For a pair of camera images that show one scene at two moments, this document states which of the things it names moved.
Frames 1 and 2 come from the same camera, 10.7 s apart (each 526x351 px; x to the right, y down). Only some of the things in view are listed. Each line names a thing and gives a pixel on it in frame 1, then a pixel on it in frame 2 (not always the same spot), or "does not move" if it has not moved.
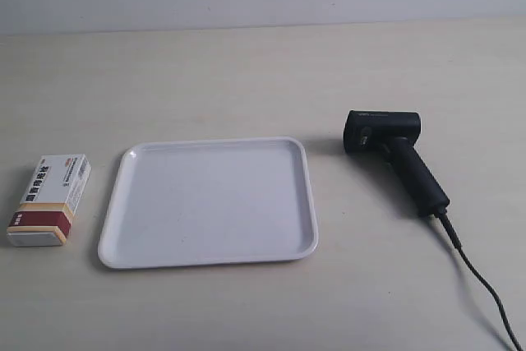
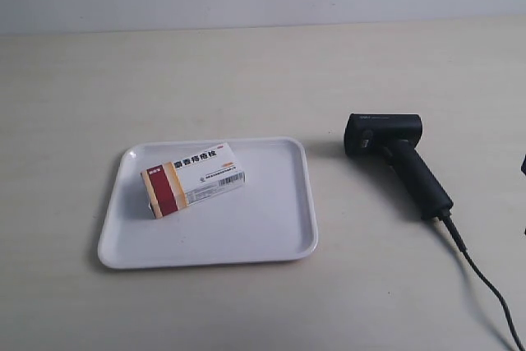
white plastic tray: x=187 y=202 does not move
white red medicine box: x=44 y=215 -> x=191 y=177
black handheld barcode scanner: x=395 y=133 does not move
